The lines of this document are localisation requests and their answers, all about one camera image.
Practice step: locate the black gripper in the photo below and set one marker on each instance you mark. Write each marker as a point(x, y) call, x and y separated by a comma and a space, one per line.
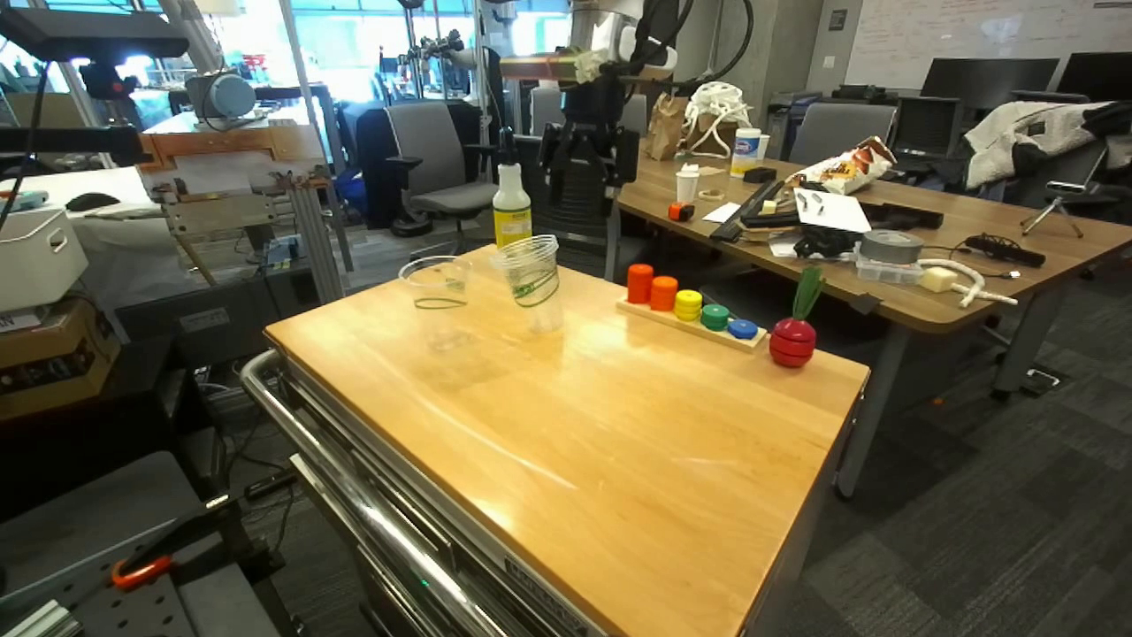
point(603, 108)

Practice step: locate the clear glass bowl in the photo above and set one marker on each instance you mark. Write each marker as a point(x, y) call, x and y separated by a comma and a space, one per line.
point(431, 287)

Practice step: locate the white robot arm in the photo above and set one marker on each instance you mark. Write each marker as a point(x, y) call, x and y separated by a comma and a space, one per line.
point(625, 30)

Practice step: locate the white spray bottle yellow label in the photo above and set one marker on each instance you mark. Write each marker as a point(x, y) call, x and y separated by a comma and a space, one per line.
point(510, 215)

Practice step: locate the orange tape measure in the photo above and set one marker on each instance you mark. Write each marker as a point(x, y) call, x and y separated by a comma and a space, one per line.
point(681, 215)

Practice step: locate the small white bottle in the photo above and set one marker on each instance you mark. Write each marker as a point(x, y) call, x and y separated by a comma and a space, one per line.
point(686, 181)

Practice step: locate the brown paper bag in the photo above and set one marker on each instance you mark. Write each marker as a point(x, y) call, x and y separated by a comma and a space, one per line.
point(665, 129)

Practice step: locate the tall red-orange toy cylinder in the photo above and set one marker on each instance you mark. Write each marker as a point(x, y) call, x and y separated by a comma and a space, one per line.
point(640, 284)

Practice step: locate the orange toy cylinder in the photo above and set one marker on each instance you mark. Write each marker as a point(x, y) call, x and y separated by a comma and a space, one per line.
point(662, 290)

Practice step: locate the small white paper note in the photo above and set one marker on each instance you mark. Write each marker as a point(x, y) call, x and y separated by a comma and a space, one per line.
point(722, 215)

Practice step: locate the white net bag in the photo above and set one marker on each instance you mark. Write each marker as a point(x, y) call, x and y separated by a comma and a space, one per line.
point(714, 115)

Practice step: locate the yellow toy cylinder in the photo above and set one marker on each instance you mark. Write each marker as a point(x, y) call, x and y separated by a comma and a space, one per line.
point(686, 306)

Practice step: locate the long black bar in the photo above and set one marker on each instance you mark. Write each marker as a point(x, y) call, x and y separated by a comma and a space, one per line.
point(748, 207)

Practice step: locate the white tub blue label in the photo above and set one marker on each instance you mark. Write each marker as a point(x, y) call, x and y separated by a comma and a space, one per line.
point(748, 145)

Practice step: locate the green toy disc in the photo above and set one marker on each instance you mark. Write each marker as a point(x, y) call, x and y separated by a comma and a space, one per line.
point(714, 315)

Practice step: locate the grey office chair with armrests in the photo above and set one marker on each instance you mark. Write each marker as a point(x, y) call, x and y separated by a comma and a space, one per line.
point(426, 145)

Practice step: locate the wooden toy peg base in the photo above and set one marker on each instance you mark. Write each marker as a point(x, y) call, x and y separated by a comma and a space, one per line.
point(718, 339)

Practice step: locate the blue toy disc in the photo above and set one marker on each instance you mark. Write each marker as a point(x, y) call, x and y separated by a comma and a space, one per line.
point(739, 326)

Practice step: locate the white paper sheet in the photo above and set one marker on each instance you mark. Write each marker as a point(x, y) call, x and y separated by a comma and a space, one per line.
point(833, 209)

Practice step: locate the red toy radish green leaves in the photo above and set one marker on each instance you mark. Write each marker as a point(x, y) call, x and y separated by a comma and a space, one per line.
point(792, 341)

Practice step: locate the snack chips bag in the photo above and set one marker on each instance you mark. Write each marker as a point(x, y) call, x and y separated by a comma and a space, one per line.
point(849, 164)

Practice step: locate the wooden top tool cart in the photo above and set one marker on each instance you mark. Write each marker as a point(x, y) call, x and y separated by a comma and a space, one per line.
point(589, 472)

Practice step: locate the grey round container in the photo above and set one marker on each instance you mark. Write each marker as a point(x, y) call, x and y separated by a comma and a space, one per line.
point(889, 248)

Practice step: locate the flat black device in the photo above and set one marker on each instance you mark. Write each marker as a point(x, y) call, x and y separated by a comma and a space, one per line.
point(904, 218)

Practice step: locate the small black monitor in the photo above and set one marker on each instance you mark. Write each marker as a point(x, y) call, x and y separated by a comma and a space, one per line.
point(923, 125)

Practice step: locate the round grey device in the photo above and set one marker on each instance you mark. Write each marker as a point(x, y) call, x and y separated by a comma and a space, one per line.
point(219, 92)

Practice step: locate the black computer monitor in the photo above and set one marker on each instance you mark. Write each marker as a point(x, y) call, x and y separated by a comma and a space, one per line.
point(988, 80)
point(1097, 72)

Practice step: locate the black remote control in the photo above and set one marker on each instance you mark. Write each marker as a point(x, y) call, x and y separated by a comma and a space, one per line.
point(1002, 248)

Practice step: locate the white jacket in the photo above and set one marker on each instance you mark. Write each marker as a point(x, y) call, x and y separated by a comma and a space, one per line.
point(1029, 136)

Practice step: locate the small silver tripod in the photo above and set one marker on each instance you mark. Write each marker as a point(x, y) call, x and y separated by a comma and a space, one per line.
point(1047, 209)

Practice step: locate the long wooden office desk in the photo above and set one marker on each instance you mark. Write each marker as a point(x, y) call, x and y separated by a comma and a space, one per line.
point(1066, 234)

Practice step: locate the black chair under jacket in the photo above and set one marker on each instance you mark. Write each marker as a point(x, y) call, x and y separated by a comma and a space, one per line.
point(1079, 178)

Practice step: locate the black computer mouse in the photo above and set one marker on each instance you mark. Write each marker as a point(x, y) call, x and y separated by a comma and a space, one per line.
point(94, 200)

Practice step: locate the white storage bin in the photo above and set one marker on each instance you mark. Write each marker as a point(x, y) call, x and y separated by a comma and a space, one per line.
point(36, 254)

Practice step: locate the large cardboard box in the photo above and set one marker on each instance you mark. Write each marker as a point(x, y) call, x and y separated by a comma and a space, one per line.
point(53, 355)

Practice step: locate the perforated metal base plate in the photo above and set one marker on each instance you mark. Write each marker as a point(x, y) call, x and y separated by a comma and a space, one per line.
point(129, 605)

